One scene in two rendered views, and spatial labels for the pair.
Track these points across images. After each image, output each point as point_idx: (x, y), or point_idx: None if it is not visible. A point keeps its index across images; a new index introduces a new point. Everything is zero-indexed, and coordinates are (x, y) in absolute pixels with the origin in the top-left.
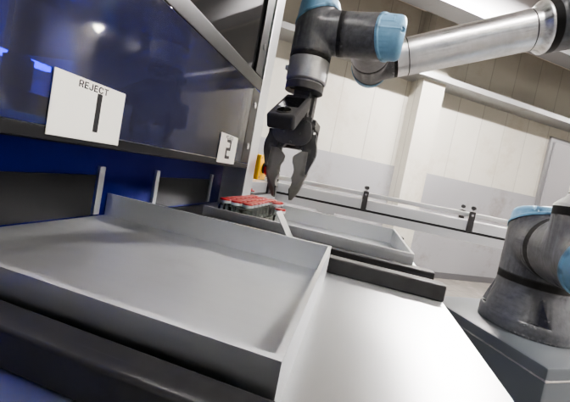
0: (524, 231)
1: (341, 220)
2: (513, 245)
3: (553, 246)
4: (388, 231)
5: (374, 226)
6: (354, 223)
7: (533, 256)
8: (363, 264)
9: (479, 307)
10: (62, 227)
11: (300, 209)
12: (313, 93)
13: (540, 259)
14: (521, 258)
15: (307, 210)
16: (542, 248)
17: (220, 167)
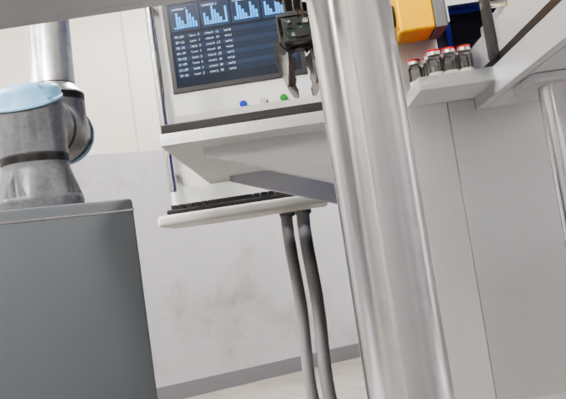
0: (68, 112)
1: (246, 109)
2: (67, 126)
3: (87, 125)
4: (183, 120)
5: (202, 115)
6: (227, 113)
7: (79, 135)
8: None
9: (81, 201)
10: None
11: (304, 98)
12: None
13: (82, 135)
14: (69, 138)
15: (294, 99)
16: (83, 126)
17: (440, 39)
